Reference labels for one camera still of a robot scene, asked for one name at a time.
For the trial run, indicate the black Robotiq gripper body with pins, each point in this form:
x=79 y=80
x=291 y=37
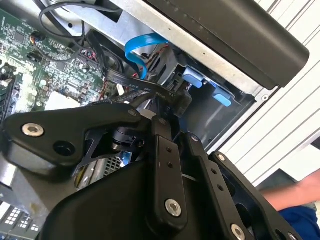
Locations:
x=107 y=207

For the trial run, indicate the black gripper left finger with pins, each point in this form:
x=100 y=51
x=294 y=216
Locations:
x=62 y=122

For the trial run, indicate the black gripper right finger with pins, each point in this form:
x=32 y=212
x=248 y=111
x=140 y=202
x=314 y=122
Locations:
x=232 y=200

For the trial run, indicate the hard disk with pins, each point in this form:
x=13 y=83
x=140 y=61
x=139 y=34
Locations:
x=193 y=78

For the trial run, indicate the person's hand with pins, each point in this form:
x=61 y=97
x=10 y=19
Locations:
x=310 y=183

